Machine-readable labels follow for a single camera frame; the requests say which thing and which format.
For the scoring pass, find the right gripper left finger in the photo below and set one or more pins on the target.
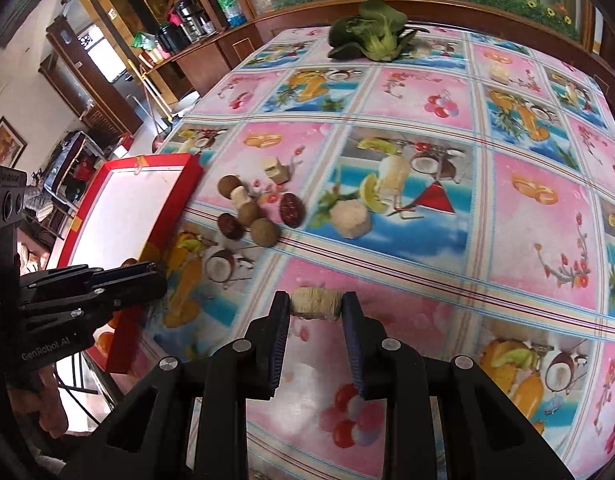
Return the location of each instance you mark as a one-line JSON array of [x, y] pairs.
[[268, 337]]

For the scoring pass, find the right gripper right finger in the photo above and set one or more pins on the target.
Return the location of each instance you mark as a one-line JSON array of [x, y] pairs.
[[363, 339]]

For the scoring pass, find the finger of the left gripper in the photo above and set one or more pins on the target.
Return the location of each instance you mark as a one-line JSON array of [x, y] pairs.
[[138, 282], [72, 305]]

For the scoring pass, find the orange tangerine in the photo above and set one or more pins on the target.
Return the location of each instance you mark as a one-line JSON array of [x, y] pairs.
[[129, 262], [104, 342]]

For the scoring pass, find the beige round cake piece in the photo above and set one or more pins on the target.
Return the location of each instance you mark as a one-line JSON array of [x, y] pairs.
[[316, 302]]

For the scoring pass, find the red date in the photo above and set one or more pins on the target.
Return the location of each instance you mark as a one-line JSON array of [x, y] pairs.
[[291, 210], [230, 227]]

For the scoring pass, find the person's left hand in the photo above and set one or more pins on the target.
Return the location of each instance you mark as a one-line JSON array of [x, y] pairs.
[[46, 403]]

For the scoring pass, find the red white tray box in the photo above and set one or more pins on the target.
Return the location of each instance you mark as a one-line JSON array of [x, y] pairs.
[[131, 210]]

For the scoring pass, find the dark side table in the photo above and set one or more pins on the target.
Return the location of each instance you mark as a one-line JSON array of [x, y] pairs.
[[72, 167]]

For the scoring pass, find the framed painting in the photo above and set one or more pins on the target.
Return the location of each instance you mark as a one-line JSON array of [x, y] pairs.
[[11, 144]]

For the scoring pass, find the fruit pattern tablecloth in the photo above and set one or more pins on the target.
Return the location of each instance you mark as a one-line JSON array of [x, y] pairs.
[[492, 215]]

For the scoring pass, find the beige cake cube far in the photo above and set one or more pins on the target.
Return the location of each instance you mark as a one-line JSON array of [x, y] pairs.
[[499, 73]]

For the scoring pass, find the green bok choy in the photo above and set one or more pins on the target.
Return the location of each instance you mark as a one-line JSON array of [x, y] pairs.
[[377, 32]]

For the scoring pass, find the plastic water bottle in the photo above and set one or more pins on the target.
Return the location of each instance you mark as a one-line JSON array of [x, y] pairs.
[[233, 13]]

